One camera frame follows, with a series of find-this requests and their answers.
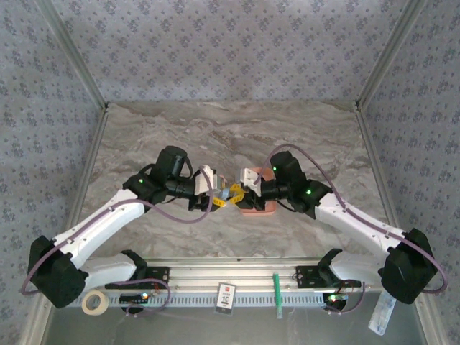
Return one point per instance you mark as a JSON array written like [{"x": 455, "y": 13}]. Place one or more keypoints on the light blue mini stapler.
[{"x": 224, "y": 194}]

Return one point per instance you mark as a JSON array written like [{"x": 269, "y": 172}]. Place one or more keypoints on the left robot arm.
[{"x": 100, "y": 223}]

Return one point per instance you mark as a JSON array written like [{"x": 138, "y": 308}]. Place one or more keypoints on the black white printed card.
[{"x": 225, "y": 298}]

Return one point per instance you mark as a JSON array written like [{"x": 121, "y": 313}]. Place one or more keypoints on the green pen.
[{"x": 277, "y": 291}]

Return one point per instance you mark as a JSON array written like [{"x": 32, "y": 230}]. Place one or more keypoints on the small circuit board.
[
  {"x": 338, "y": 298},
  {"x": 133, "y": 298}
]

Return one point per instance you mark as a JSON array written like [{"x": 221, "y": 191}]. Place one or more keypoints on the masking tape roll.
[{"x": 86, "y": 309}]

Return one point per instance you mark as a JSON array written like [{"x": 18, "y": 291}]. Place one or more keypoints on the clear plastic bag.
[{"x": 381, "y": 320}]

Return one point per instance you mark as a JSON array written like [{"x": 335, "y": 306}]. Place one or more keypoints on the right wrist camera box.
[{"x": 248, "y": 177}]

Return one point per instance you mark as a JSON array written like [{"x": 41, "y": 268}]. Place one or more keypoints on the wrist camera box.
[
  {"x": 248, "y": 177},
  {"x": 205, "y": 179}
]

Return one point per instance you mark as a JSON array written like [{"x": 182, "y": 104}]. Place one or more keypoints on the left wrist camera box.
[{"x": 205, "y": 179}]

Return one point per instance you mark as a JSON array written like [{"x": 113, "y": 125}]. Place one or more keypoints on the aluminium rail beam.
[{"x": 233, "y": 273}]

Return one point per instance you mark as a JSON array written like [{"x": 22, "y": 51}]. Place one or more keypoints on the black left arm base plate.
[{"x": 158, "y": 275}]

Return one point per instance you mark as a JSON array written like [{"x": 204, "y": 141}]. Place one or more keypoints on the aluminium table side rail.
[
  {"x": 370, "y": 143},
  {"x": 89, "y": 165}
]

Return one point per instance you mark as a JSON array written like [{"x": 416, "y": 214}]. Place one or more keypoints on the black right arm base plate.
[{"x": 305, "y": 275}]

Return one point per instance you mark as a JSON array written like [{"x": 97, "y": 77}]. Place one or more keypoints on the aluminium frame post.
[
  {"x": 72, "y": 54},
  {"x": 391, "y": 54}
]

